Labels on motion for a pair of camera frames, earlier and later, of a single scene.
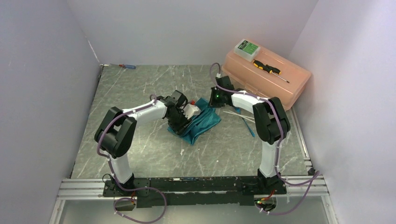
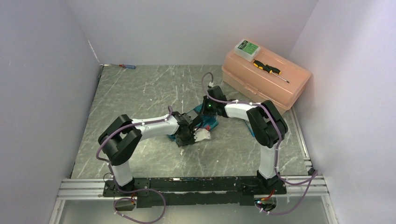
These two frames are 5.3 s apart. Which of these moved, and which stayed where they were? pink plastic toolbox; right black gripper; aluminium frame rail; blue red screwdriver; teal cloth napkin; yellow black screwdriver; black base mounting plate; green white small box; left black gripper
Moved: teal cloth napkin; right black gripper; left black gripper
Stayed: aluminium frame rail; black base mounting plate; yellow black screwdriver; pink plastic toolbox; green white small box; blue red screwdriver
